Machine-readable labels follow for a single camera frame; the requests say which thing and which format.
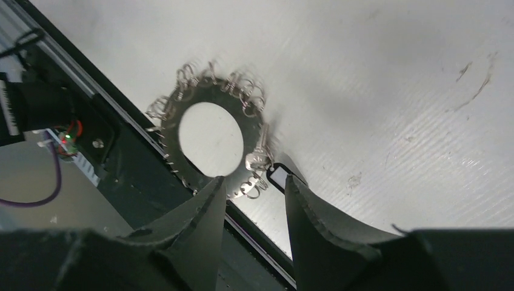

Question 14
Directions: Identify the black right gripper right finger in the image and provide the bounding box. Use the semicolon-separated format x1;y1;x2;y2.
285;176;513;290

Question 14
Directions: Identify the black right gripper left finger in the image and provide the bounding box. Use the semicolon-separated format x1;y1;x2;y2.
1;176;226;290

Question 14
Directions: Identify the silver key with black tag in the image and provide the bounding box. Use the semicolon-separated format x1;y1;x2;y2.
240;123;293;199

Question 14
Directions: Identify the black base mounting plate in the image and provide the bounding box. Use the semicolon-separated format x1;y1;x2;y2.
7;1;296;290

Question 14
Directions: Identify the white slotted cable duct right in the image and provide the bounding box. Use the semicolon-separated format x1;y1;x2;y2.
45;129;100;187

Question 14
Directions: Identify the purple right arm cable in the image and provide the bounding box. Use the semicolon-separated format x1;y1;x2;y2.
0;132;63;209

